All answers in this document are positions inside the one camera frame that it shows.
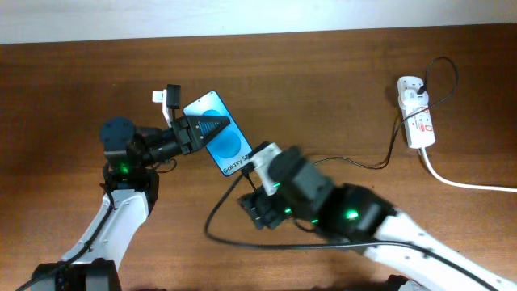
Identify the blue smartphone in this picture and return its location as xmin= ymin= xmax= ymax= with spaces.
xmin=183 ymin=91 xmax=252 ymax=176

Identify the black charger cable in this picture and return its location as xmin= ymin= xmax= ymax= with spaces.
xmin=241 ymin=56 xmax=460 ymax=193

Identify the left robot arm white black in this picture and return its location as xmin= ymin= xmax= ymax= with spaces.
xmin=20 ymin=116 xmax=230 ymax=290

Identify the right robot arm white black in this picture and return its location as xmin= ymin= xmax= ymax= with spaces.
xmin=239 ymin=143 xmax=516 ymax=290

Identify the white charger adapter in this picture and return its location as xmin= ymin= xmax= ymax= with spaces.
xmin=398 ymin=89 xmax=429 ymax=109

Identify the white power strip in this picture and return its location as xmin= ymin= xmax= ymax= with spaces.
xmin=397 ymin=76 xmax=435 ymax=150

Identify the white power strip cord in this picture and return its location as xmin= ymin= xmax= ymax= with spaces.
xmin=418 ymin=148 xmax=517 ymax=193

